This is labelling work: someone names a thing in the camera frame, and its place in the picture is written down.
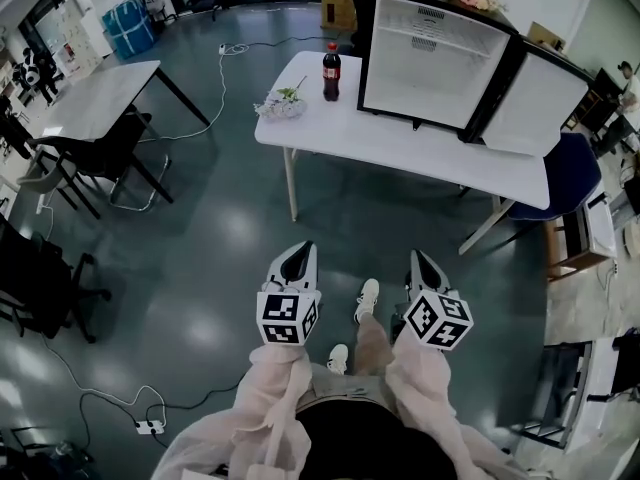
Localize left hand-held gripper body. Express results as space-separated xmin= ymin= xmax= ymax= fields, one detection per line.
xmin=255 ymin=280 xmax=322 ymax=348

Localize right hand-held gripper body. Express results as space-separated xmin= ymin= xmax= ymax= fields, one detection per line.
xmin=391 ymin=284 xmax=475 ymax=352

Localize cola bottle red cap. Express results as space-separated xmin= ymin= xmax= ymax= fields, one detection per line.
xmin=321 ymin=41 xmax=342 ymax=103

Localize black mini fridge door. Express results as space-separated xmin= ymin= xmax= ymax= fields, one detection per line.
xmin=355 ymin=0 xmax=591 ymax=158

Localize person's left forearm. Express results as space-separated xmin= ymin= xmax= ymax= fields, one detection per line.
xmin=227 ymin=341 xmax=312 ymax=449

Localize person's right forearm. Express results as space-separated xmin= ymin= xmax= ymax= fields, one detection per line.
xmin=384 ymin=331 xmax=481 ymax=449

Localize person's right white shoe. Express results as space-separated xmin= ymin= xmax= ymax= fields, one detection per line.
xmin=353 ymin=277 xmax=381 ymax=324

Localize person's white shoe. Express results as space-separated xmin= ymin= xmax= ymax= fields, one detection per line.
xmin=327 ymin=343 xmax=350 ymax=375
xmin=353 ymin=277 xmax=381 ymax=324

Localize person's right leg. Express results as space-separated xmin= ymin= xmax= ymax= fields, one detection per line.
xmin=353 ymin=312 xmax=396 ymax=377

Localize person's left white shoe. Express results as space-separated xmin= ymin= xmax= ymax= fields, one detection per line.
xmin=327 ymin=343 xmax=350 ymax=375

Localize person's beige shorts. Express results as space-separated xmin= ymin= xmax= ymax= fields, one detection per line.
xmin=294 ymin=362 xmax=401 ymax=414

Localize white folding table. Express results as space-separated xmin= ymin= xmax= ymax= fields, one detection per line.
xmin=253 ymin=50 xmax=551 ymax=257

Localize person's black top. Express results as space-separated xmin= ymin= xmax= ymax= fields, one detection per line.
xmin=294 ymin=400 xmax=461 ymax=480

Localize wooden side cabinet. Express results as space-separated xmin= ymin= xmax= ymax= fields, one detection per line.
xmin=544 ymin=187 xmax=620 ymax=282

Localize black metal rack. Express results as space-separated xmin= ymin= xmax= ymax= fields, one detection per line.
xmin=519 ymin=340 xmax=594 ymax=449

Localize purple artificial flower bunch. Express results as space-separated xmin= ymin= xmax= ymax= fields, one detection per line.
xmin=253 ymin=75 xmax=309 ymax=122

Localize blue chair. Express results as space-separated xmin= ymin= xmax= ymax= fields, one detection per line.
xmin=507 ymin=131 xmax=604 ymax=222

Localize black chair with chrome base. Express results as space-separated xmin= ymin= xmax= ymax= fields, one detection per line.
xmin=27 ymin=110 xmax=175 ymax=219

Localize black swivel chair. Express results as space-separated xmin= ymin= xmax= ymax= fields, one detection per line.
xmin=0 ymin=217 xmax=112 ymax=344

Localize grey marble table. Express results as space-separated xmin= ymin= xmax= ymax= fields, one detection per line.
xmin=40 ymin=59 xmax=211 ymax=144

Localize beige chair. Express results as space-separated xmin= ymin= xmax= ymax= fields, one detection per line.
xmin=17 ymin=157 xmax=76 ymax=209

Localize brown cardboard box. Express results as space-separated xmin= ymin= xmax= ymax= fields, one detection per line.
xmin=320 ymin=0 xmax=359 ymax=32

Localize blue wrapped bundle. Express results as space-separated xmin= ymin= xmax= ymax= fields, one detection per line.
xmin=102 ymin=0 xmax=157 ymax=61

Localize white cabinets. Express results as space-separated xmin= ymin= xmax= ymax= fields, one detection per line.
xmin=34 ymin=0 xmax=114 ymax=77

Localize white extension cable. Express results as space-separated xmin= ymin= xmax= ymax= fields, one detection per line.
xmin=137 ymin=42 xmax=250 ymax=143

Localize thin white floor cable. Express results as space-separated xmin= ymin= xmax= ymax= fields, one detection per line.
xmin=42 ymin=335 xmax=166 ymax=424

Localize long black floor cable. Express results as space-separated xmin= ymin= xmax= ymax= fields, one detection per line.
xmin=238 ymin=35 xmax=354 ymax=52

